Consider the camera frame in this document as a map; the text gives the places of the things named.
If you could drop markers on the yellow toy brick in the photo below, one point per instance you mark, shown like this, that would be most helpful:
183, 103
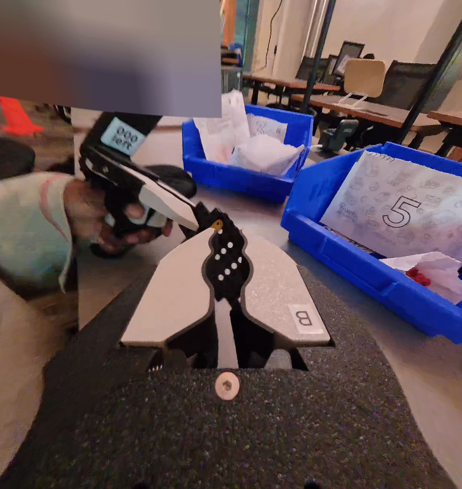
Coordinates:
215, 224

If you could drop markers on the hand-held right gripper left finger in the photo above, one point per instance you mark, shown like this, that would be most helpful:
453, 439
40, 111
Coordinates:
169, 298

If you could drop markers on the black toy brick chassis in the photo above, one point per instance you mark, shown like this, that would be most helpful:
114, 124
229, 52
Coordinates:
231, 290

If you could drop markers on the torn white paper bag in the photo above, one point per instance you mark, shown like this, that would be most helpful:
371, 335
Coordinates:
441, 275

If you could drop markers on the orange traffic cone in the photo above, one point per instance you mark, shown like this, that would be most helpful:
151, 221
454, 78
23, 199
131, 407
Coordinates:
17, 118

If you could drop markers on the person's left hand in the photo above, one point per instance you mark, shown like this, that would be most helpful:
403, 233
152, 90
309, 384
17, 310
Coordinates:
85, 214

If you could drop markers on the small doodle-print paper bag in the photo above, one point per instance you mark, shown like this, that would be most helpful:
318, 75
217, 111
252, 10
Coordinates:
267, 128

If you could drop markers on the large doodle-print paper bag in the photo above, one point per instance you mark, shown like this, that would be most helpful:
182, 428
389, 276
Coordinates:
425, 191

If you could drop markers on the blue plastic bin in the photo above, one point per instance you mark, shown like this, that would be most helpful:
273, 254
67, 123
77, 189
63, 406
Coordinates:
234, 179
349, 267

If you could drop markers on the black chair armrest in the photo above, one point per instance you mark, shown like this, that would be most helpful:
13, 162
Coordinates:
173, 179

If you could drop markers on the grey desk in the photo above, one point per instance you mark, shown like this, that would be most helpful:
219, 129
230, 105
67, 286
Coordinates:
112, 290

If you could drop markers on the black metal pole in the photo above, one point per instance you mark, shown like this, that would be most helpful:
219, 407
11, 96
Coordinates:
318, 57
437, 72

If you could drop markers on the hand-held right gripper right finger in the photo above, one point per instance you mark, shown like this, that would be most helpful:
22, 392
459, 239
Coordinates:
276, 290

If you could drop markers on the computer monitor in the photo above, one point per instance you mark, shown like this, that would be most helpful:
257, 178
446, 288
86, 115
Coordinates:
349, 55

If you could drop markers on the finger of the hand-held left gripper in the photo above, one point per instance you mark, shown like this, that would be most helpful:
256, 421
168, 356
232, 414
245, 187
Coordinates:
169, 206

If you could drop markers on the wood-top table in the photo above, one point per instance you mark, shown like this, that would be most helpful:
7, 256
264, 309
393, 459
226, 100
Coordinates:
454, 118
368, 110
276, 81

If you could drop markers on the black office chair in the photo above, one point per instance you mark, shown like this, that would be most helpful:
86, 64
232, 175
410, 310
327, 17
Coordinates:
410, 84

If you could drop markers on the striped sticker sheet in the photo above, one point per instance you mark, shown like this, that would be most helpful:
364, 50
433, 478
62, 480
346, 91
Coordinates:
349, 238

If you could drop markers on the black desk phone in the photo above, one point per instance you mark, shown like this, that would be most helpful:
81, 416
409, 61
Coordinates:
339, 135

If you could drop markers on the black rounded chair part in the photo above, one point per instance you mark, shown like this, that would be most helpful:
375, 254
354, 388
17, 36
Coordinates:
9, 158

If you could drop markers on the flat white paper bag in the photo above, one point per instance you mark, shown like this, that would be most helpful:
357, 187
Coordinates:
223, 122

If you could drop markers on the crumpled white paper bag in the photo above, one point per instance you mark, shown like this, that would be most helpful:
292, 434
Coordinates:
269, 156

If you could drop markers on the cream panel on stand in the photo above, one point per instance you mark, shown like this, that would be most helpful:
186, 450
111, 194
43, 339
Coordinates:
364, 76

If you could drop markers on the red toy bricks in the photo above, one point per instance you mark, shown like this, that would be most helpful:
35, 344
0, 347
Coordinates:
418, 277

